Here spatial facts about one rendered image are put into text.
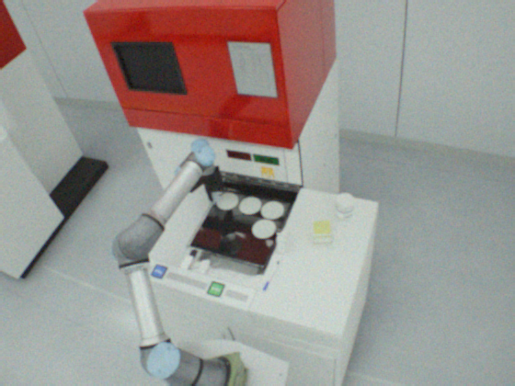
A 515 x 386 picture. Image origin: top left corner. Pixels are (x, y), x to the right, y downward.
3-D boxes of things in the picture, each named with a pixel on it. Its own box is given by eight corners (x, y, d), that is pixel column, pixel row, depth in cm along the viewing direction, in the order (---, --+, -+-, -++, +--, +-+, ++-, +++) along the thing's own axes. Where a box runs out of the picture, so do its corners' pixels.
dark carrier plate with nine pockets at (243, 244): (222, 189, 199) (222, 188, 199) (291, 203, 187) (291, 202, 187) (189, 245, 179) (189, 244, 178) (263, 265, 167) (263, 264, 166)
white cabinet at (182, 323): (221, 269, 275) (189, 186, 215) (365, 306, 242) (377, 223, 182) (178, 355, 237) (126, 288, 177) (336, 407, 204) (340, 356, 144)
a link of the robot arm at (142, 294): (155, 385, 128) (115, 228, 135) (143, 379, 140) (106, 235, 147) (188, 373, 135) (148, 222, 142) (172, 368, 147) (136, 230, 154)
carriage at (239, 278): (188, 261, 178) (187, 257, 176) (267, 283, 166) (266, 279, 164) (180, 277, 174) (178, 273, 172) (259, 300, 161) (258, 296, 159)
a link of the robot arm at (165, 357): (190, 391, 122) (153, 376, 117) (175, 385, 133) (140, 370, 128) (204, 357, 127) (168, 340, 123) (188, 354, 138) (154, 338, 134)
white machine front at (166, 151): (160, 175, 223) (136, 118, 194) (304, 204, 195) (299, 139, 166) (157, 179, 221) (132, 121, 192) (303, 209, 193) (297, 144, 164)
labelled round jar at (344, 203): (337, 206, 173) (338, 191, 166) (354, 210, 170) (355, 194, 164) (334, 219, 169) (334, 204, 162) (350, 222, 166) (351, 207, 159)
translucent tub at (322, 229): (312, 231, 166) (312, 220, 161) (331, 229, 165) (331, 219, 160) (313, 245, 161) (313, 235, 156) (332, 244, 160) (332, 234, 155)
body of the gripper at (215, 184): (224, 193, 183) (219, 174, 174) (206, 197, 183) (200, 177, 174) (223, 181, 188) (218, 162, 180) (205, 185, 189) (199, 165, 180)
